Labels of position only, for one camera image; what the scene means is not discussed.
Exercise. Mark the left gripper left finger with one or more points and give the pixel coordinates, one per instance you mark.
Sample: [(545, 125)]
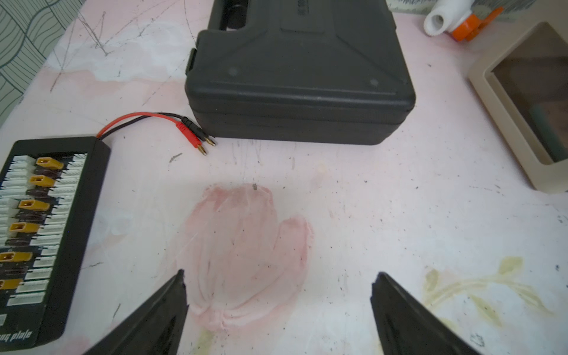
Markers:
[(156, 327)]

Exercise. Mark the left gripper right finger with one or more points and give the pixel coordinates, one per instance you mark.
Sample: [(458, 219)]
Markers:
[(405, 326)]

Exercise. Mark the beige desk organizer cabinet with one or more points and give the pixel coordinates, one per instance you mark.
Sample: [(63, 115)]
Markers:
[(542, 32)]

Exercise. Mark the floral pink table mat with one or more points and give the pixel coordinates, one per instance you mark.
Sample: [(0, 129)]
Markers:
[(441, 206)]

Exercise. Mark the red and black probes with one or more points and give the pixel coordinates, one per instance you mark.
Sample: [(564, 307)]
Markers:
[(193, 134)]

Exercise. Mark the black plastic tool case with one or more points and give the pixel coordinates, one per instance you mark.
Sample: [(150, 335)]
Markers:
[(312, 71)]

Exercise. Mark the white valve orange handle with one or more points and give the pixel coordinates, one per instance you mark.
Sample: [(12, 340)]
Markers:
[(456, 18)]

